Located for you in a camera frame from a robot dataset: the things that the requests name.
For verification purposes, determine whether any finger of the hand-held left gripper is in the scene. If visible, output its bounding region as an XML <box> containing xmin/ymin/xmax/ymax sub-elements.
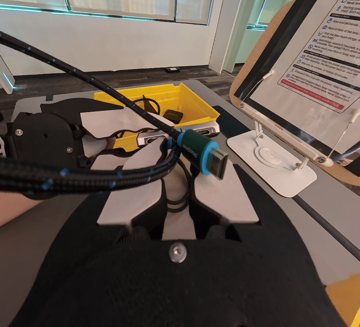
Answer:
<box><xmin>90</xmin><ymin>147</ymin><xmax>142</xmax><ymax>170</ymax></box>
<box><xmin>80</xmin><ymin>106</ymin><xmax>175</xmax><ymax>139</ymax></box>

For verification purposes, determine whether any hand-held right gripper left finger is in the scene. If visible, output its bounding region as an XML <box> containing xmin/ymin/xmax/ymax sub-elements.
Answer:
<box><xmin>97</xmin><ymin>138</ymin><xmax>169</xmax><ymax>240</ymax></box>

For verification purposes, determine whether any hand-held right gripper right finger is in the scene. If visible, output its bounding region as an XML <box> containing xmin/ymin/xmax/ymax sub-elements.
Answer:
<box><xmin>189</xmin><ymin>160</ymin><xmax>259</xmax><ymax>240</ymax></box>

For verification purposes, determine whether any black braided HDMI cable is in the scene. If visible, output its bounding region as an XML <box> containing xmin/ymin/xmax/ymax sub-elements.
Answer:
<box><xmin>0</xmin><ymin>31</ymin><xmax>229</xmax><ymax>199</ymax></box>

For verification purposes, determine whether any silver grey USB hub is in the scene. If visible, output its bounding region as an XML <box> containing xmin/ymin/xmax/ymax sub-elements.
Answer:
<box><xmin>137</xmin><ymin>121</ymin><xmax>220</xmax><ymax>213</ymax></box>

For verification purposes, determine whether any yellow plastic bin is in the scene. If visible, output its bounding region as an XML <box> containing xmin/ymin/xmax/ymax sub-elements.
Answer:
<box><xmin>326</xmin><ymin>274</ymin><xmax>360</xmax><ymax>327</ymax></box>
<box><xmin>94</xmin><ymin>82</ymin><xmax>220</xmax><ymax>152</ymax></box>

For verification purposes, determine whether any person's left forearm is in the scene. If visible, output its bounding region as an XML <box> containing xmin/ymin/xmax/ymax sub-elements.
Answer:
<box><xmin>0</xmin><ymin>191</ymin><xmax>74</xmax><ymax>227</ymax></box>

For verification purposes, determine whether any taped instruction sheet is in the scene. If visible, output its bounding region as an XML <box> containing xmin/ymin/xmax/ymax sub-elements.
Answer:
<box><xmin>250</xmin><ymin>0</ymin><xmax>360</xmax><ymax>153</ymax></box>

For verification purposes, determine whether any instruction sheet on stand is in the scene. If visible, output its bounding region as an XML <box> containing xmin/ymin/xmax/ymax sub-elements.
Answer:
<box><xmin>229</xmin><ymin>0</ymin><xmax>360</xmax><ymax>187</ymax></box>

